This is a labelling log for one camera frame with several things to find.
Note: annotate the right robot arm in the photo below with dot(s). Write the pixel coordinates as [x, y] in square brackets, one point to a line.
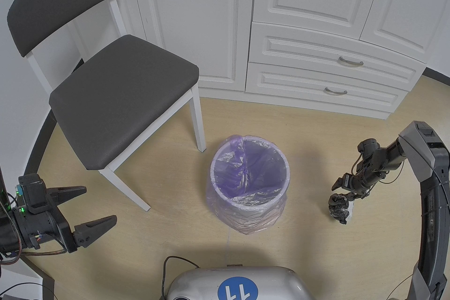
[422, 151]

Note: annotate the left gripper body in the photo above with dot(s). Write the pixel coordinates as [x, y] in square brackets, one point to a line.
[42, 228]

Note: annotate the black plastic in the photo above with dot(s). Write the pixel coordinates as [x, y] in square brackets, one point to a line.
[339, 209]

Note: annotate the white trash bin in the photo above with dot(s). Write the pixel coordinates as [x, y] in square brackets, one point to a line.
[260, 210]

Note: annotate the white chair with grey cushions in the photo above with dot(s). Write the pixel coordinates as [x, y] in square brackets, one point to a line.
[123, 80]

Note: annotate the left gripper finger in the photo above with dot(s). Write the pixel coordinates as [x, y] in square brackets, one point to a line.
[89, 231]
[61, 195]

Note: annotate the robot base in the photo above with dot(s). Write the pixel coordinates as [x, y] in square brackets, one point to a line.
[211, 284]

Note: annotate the purple plastic bag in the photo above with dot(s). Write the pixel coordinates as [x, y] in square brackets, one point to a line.
[246, 165]

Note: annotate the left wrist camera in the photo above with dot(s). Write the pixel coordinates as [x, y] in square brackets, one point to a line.
[33, 189]

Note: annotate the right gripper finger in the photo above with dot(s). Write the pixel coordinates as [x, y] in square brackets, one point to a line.
[338, 184]
[354, 195]

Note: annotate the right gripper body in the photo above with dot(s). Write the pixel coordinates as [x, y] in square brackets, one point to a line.
[358, 181]

